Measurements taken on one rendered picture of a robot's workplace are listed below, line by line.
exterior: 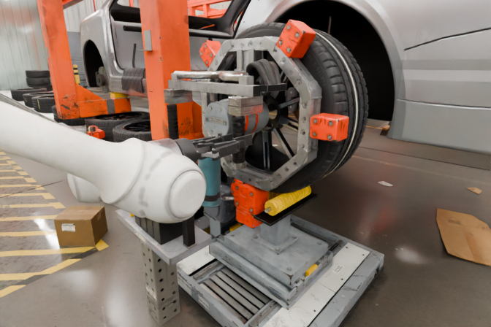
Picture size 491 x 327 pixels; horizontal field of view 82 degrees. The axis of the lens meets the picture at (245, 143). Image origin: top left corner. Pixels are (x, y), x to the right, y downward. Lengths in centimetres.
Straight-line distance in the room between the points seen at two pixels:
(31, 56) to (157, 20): 1280
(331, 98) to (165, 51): 78
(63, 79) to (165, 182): 285
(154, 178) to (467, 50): 106
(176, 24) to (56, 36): 193
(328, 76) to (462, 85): 47
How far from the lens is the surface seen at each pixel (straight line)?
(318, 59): 95
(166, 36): 138
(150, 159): 42
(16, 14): 1415
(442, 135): 123
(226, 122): 91
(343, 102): 94
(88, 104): 327
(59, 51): 320
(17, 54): 1398
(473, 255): 210
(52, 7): 324
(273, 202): 107
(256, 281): 136
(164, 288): 131
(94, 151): 41
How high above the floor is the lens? 103
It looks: 16 degrees down
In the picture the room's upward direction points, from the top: straight up
